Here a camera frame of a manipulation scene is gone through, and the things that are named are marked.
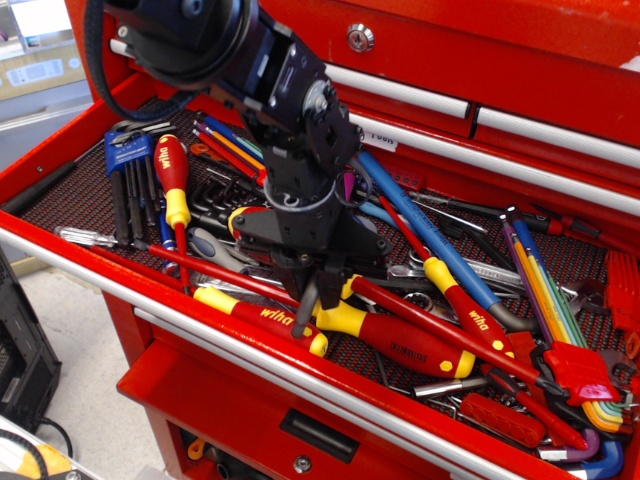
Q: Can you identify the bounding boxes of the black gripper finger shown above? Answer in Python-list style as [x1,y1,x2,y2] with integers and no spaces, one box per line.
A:
[317,257,353,309]
[277,257,313,300]

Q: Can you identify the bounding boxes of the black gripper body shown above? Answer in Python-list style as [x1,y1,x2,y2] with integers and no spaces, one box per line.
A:
[230,179,392,272]

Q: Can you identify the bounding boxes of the violet sleeved Allen key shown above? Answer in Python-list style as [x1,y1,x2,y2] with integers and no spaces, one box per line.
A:
[291,169,356,339]

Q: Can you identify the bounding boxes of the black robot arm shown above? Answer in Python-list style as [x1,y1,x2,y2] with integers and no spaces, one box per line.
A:
[84,1,390,309]

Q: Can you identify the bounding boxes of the black hex key set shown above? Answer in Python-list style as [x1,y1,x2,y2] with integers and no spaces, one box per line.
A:
[187,179,264,240]

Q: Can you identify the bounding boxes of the rainbow hex key set left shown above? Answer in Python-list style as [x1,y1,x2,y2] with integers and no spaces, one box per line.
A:
[194,113,266,187]

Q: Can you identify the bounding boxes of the rainbow hex key set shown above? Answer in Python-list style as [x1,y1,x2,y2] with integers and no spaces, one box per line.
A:
[194,113,266,187]
[500,206,632,435]

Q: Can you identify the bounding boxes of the large blue sleeved Allen key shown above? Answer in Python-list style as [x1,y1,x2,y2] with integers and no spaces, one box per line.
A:
[357,152,539,332]

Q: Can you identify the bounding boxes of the rainbow hex key set right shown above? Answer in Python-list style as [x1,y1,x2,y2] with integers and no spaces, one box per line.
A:
[500,206,632,435]

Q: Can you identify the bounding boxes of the purple short hex key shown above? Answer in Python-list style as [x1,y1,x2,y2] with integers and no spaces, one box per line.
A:
[536,429,600,462]

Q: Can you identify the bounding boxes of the blue short hex key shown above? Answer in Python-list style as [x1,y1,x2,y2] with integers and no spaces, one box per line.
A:
[566,441,624,480]

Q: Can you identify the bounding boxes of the big red yellow screwdriver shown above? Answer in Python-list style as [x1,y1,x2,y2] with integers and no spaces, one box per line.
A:
[227,206,569,397]

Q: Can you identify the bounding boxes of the long red Wiha screwdriver front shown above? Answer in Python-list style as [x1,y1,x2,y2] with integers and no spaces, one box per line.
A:
[90,246,329,357]

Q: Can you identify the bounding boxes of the red yellow screwdriver centre front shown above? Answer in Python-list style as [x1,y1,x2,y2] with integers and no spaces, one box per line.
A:
[148,243,477,380]

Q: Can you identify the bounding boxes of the white drawer label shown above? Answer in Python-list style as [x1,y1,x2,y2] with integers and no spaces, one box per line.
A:
[361,129,399,152]

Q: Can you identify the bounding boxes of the red Wiha screwdriver right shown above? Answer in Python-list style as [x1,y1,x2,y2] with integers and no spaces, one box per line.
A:
[377,195,589,451]

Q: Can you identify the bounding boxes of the small red yellow Wiha screwdriver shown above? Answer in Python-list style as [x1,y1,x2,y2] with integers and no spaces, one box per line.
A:
[153,133,193,296]

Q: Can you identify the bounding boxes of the open red tool drawer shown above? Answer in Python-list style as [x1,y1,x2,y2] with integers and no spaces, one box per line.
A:
[1,67,639,479]

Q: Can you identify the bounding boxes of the silver combination wrench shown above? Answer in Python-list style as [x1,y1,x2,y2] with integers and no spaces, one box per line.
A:
[389,249,531,294]

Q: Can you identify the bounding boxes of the red metal tool chest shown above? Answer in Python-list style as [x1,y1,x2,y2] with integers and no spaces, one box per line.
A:
[64,0,640,480]

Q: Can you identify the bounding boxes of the blue holder black hex keys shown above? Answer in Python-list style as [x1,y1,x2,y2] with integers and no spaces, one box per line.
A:
[104,120,175,244]

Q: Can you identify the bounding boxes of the round silver lock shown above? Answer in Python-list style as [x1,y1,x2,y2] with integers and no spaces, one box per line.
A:
[347,23,375,53]

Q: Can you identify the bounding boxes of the red bit holder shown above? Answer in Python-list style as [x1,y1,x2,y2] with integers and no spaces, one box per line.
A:
[460,393,547,448]

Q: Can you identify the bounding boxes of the red black probe tool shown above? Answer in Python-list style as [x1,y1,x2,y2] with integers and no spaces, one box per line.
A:
[524,204,639,256]

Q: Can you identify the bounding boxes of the black box on floor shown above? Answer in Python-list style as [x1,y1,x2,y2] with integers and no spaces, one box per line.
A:
[1,256,62,433]

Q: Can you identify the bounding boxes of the red comb shaped holder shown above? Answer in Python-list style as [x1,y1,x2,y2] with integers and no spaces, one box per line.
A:
[605,251,639,360]

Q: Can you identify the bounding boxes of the grey blue handled tool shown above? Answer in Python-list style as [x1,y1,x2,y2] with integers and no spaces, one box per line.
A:
[186,227,258,273]

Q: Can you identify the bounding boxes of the clear handled screwdriver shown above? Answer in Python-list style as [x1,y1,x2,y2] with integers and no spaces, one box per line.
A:
[54,226,150,251]

